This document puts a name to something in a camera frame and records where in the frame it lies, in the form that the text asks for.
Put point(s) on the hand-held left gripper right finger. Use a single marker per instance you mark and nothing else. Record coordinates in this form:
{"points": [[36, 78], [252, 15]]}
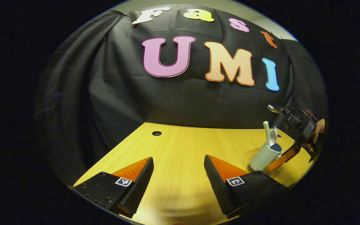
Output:
{"points": [[219, 184]]}

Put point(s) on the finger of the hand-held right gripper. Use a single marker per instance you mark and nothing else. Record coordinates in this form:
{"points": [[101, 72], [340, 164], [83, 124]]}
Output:
{"points": [[287, 156]]}

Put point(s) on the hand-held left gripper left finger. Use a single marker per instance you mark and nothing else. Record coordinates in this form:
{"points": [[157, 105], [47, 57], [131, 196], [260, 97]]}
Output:
{"points": [[137, 187]]}

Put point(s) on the white toothpaste tube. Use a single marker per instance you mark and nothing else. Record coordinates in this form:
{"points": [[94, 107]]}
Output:
{"points": [[273, 136]]}

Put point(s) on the pale green toothbrush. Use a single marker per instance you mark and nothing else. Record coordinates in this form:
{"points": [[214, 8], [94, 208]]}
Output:
{"points": [[267, 132]]}

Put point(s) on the wooden desktop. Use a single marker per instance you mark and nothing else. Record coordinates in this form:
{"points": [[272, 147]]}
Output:
{"points": [[183, 150]]}

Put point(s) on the black backdrop cloth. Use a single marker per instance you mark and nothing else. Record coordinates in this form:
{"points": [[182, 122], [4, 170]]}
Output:
{"points": [[173, 100]]}

